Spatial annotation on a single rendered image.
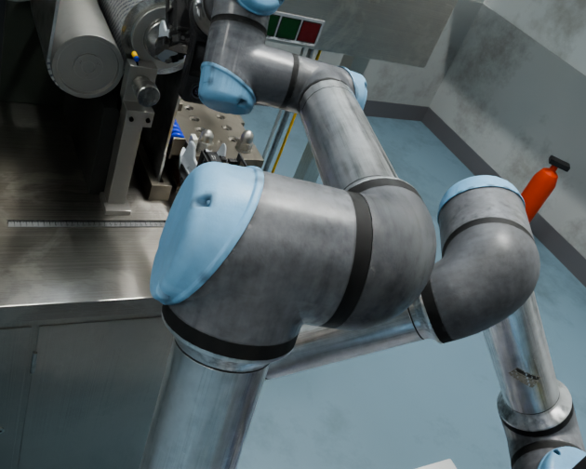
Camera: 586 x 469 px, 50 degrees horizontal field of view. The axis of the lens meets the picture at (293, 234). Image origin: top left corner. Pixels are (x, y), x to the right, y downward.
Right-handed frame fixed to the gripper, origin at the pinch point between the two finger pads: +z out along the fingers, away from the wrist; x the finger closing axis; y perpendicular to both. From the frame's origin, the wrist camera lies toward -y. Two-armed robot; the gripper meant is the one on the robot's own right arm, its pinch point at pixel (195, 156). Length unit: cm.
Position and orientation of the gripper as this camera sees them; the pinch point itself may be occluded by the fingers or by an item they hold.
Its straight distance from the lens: 116.4
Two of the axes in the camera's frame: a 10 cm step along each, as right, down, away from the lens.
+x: -8.6, 0.1, -5.1
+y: 3.3, -7.5, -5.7
